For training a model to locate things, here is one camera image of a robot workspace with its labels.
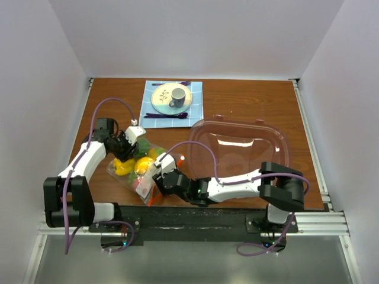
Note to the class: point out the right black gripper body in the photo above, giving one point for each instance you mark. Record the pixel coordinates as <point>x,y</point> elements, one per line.
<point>157,178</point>

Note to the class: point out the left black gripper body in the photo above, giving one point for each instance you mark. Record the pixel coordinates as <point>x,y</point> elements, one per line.
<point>122,149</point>

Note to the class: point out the clear zip top bag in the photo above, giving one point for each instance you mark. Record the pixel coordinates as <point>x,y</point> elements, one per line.
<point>133,173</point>

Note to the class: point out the clear pink plastic bowl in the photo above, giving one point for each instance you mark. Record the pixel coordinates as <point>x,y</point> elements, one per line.
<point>223,148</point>

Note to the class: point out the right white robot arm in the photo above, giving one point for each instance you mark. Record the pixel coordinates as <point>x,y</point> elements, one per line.
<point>282,187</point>

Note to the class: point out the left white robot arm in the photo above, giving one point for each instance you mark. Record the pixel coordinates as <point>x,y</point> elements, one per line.
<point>67,197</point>

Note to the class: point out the fake red peach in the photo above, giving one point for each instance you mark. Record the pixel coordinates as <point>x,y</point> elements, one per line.
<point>142,186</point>

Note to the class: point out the cream plate with plant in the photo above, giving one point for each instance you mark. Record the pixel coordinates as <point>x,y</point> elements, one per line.
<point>161,98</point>

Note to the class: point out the purple plastic spoon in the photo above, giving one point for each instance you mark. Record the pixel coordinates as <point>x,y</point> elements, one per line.
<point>182,115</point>

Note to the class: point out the grey mug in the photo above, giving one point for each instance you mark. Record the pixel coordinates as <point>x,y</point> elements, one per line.
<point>178,96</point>

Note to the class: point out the purple plastic fork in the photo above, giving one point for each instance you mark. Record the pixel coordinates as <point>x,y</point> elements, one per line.
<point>184,83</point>

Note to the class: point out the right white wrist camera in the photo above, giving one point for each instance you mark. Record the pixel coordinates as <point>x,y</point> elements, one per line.
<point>165,163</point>

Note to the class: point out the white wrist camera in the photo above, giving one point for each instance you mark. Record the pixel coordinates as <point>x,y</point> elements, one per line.
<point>134,132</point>
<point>165,163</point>

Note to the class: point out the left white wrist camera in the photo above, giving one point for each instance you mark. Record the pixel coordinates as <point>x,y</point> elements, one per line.
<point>134,132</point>

